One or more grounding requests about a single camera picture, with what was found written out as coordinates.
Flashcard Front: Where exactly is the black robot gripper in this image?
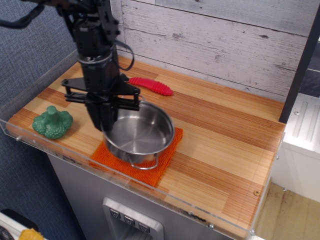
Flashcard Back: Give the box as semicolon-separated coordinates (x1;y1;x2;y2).
61;56;140;132

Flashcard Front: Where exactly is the stainless steel pot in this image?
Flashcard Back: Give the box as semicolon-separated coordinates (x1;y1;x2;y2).
102;99;176;171

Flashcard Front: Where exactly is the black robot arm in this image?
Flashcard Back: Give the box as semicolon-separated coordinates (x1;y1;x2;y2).
17;0;140;132

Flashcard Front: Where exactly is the orange folded cloth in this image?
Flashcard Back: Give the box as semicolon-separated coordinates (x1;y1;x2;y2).
89;127;183;187

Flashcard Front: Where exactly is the green toy broccoli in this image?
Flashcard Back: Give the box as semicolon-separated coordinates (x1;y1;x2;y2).
32;105;73;140

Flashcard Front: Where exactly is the clear acrylic table guard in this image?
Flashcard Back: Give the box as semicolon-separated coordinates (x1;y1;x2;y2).
0;34;286;238

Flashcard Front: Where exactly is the grey toy fridge cabinet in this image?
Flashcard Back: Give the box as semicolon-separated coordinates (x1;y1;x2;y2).
49;155;229;240

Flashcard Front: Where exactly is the silver dispenser button panel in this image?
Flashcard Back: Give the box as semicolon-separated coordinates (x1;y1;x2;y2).
102;197;165;240

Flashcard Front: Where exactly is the black and yellow object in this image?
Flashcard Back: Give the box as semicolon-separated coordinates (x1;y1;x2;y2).
0;209;46;240

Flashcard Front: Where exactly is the white toy sink unit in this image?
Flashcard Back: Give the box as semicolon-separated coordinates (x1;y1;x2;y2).
271;93;320;202

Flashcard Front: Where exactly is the red handled metal spoon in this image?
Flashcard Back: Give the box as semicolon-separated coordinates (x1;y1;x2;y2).
127;77;173;96

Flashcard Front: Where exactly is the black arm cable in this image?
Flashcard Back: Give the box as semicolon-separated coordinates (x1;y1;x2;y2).
113;39;135;72

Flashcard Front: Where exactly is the dark right vertical post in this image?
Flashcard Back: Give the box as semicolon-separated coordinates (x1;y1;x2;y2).
278;5;320;124

